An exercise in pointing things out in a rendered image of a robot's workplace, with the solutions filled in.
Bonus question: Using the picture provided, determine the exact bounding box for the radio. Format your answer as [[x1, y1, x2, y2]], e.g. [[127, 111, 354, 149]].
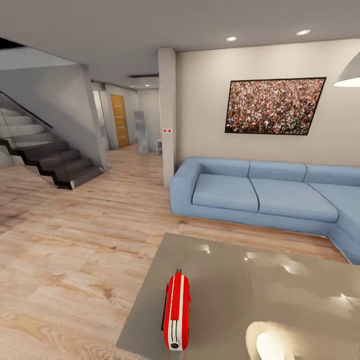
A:
[[161, 270, 191, 351]]

